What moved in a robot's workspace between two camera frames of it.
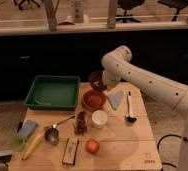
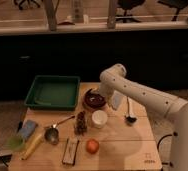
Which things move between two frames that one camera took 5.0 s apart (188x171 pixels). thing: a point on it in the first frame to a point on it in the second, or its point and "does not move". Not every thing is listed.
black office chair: [126, 5] does not move
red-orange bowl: [94, 100] does not move
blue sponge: [27, 128] does not move
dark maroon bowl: [96, 81] to [93, 99]
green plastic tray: [53, 92] does not move
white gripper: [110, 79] to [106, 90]
